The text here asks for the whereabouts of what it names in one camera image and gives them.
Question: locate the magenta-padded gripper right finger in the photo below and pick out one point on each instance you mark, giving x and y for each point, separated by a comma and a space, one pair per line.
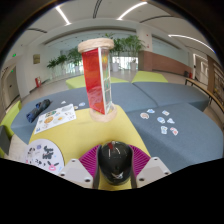
153, 170

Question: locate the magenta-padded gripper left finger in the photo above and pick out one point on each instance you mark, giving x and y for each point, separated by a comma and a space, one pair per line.
75, 170

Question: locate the black computer mouse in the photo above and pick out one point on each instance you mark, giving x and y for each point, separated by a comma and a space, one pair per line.
115, 163

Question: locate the round white printed mouse pad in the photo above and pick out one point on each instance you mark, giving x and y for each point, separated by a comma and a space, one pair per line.
43, 155

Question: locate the grey upholstered seat block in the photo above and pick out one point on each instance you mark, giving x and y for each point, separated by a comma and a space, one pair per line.
173, 93
130, 95
193, 146

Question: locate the group of loose stickers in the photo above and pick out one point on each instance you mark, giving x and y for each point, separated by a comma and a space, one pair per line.
161, 120
82, 104

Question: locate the white sticker sheet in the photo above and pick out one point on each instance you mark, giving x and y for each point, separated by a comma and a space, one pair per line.
55, 118

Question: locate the folded dark blue umbrella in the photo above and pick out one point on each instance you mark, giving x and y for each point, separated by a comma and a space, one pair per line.
38, 110

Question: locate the dark grey cube seat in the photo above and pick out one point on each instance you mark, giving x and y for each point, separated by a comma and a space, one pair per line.
4, 140

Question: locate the lime green seat block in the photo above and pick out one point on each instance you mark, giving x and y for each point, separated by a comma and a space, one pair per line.
150, 77
75, 81
10, 116

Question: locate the red fire extinguisher box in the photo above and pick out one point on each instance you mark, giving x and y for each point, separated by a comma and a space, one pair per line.
38, 82

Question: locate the group of potted green plants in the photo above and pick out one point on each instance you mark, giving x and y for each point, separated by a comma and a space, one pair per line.
128, 45

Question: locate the group of ceiling strip lights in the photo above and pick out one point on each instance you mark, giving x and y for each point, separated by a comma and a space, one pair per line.
62, 15

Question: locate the wooden bench with black frame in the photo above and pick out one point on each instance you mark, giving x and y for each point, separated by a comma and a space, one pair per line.
203, 88

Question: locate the brown wall plaque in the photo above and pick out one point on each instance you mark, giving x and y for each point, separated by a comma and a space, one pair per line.
36, 59

